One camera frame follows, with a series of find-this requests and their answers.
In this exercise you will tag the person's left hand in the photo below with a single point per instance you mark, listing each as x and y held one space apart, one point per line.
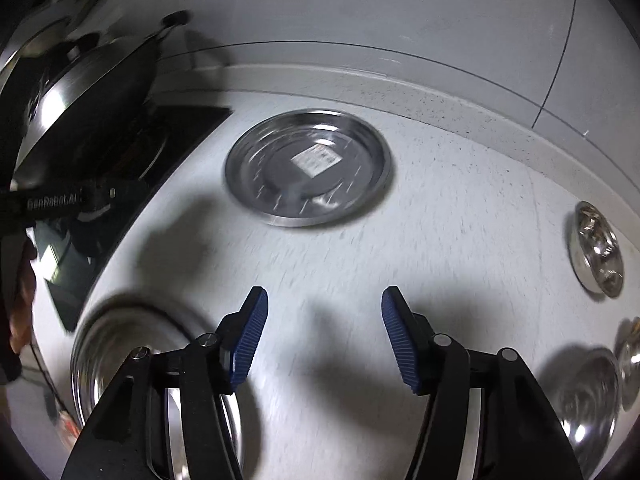
21 300

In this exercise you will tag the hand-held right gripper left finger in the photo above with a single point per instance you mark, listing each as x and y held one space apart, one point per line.
249 340

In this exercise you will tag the black glass gas stove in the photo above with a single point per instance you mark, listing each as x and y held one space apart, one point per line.
190 120

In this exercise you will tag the steel wok lid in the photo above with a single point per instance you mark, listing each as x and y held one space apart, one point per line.
45 105

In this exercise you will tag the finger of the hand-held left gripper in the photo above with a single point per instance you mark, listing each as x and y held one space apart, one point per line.
117 195

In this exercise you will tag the steel plate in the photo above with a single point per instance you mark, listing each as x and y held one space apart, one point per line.
307 167

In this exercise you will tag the black wok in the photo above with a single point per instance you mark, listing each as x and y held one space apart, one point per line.
115 80

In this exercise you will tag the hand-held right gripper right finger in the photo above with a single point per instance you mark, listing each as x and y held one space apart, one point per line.
400 347

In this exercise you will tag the stainless steel bowl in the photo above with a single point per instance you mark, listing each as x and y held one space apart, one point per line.
125 350

